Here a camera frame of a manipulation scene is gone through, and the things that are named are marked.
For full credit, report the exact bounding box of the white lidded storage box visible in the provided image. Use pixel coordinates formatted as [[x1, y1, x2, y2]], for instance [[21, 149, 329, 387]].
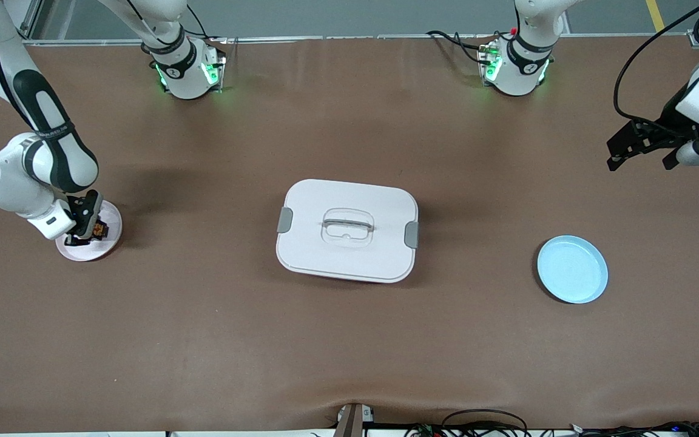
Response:
[[275, 178, 419, 284]]

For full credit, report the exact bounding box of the light blue round plate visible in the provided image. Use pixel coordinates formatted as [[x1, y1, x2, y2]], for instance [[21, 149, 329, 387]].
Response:
[[537, 235, 609, 304]]

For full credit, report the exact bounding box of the brown table mat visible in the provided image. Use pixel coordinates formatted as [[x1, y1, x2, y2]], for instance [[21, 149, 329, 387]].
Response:
[[0, 35, 699, 433]]

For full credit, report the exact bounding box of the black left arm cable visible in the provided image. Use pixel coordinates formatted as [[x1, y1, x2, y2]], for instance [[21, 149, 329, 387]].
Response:
[[613, 0, 699, 122]]

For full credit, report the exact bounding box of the pink round plate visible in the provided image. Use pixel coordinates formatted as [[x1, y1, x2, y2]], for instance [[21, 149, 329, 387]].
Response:
[[55, 199, 123, 262]]

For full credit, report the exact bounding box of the grey metal table clamp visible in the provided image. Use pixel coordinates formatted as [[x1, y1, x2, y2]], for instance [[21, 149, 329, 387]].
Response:
[[333, 402, 376, 437]]

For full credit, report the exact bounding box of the black cable bundle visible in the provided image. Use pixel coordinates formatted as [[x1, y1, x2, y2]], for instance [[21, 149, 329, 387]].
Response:
[[568, 421, 699, 437]]

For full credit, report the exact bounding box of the black looped cable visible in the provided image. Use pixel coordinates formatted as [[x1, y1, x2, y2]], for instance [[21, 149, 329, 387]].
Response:
[[441, 410, 529, 437]]

